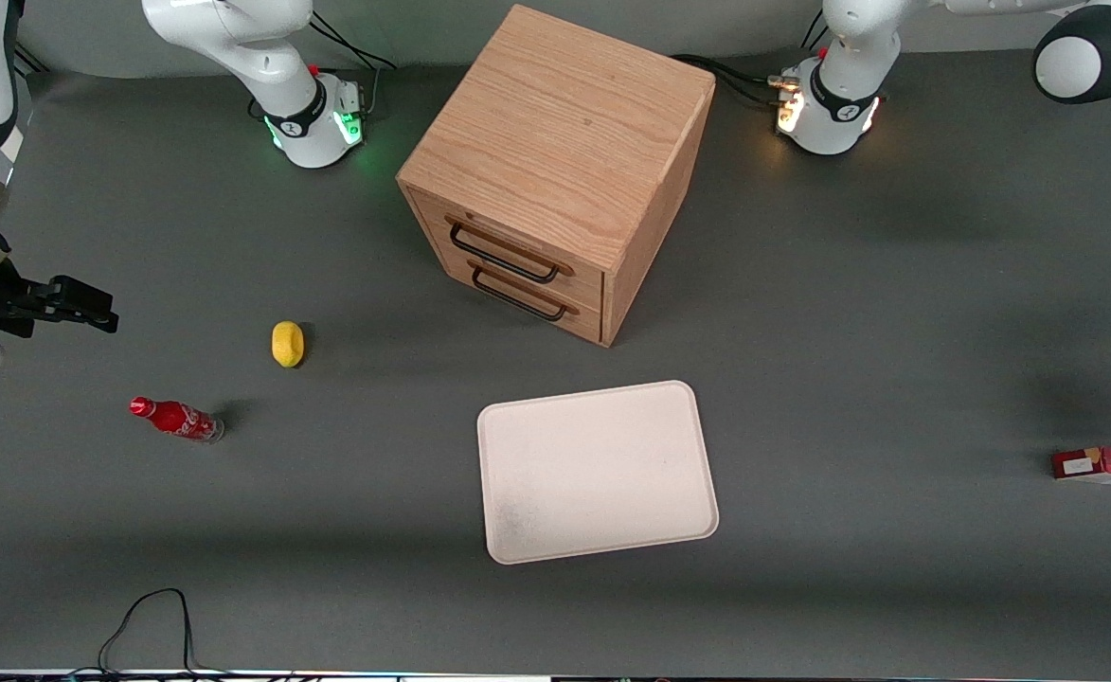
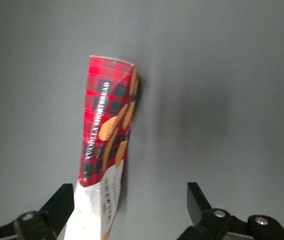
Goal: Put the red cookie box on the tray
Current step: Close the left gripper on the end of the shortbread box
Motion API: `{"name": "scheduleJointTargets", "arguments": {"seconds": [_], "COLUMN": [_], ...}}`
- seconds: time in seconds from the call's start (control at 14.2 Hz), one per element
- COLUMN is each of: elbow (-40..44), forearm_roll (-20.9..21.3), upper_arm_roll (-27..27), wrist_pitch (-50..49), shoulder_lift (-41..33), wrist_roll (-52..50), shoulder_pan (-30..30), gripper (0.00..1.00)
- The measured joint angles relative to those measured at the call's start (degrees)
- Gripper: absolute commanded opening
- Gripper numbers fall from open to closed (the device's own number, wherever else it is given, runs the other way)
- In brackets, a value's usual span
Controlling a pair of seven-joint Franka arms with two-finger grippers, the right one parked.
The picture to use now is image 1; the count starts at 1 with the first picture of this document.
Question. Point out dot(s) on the red cookie box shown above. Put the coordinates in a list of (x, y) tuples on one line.
[(1109, 465)]

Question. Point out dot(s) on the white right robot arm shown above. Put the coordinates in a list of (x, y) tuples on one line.
[(233, 38)]

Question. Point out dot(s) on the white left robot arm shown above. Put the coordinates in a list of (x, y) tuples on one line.
[(839, 95)]

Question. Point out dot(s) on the white rectangular tray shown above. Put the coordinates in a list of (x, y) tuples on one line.
[(593, 474)]

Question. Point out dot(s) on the red cola bottle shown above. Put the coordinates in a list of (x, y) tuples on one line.
[(176, 419)]

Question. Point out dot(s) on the yellow lemon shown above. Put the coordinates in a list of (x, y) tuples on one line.
[(288, 344)]

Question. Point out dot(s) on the wooden two-drawer cabinet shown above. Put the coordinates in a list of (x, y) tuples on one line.
[(555, 123)]

